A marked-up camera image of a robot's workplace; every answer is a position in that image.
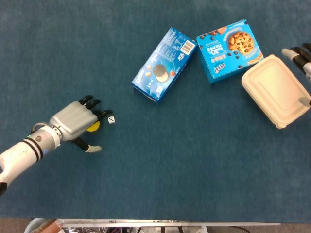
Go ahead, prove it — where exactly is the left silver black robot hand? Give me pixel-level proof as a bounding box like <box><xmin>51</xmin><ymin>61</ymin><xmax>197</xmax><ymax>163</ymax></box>
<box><xmin>49</xmin><ymin>95</ymin><xmax>114</xmax><ymax>153</ymax></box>

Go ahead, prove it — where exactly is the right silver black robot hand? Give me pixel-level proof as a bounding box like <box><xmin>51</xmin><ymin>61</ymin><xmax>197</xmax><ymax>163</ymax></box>
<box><xmin>281</xmin><ymin>43</ymin><xmax>311</xmax><ymax>107</ymax></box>

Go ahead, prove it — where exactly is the yellow round ball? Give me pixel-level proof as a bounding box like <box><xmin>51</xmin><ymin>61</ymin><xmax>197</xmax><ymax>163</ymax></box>
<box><xmin>86</xmin><ymin>121</ymin><xmax>101</xmax><ymax>133</ymax></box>

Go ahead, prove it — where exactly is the beige lidded food container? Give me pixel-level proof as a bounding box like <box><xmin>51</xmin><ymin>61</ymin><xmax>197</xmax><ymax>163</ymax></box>
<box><xmin>241</xmin><ymin>54</ymin><xmax>311</xmax><ymax>129</ymax></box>

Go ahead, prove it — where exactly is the light blue chocolate chip cookie box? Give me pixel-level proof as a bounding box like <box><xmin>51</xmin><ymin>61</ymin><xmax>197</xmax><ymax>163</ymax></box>
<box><xmin>196</xmin><ymin>19</ymin><xmax>264</xmax><ymax>84</ymax></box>

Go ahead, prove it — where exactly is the blue Oreo cookie box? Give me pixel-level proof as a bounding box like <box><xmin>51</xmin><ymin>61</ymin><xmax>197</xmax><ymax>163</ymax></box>
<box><xmin>131</xmin><ymin>27</ymin><xmax>198</xmax><ymax>105</ymax></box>

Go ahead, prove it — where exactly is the orange brown plastic object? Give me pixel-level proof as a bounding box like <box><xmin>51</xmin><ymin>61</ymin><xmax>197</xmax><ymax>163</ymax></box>
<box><xmin>31</xmin><ymin>219</ymin><xmax>63</xmax><ymax>233</ymax></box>

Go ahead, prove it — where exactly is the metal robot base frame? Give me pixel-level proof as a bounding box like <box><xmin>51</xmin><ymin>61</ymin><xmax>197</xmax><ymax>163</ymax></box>
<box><xmin>24</xmin><ymin>218</ymin><xmax>281</xmax><ymax>233</ymax></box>

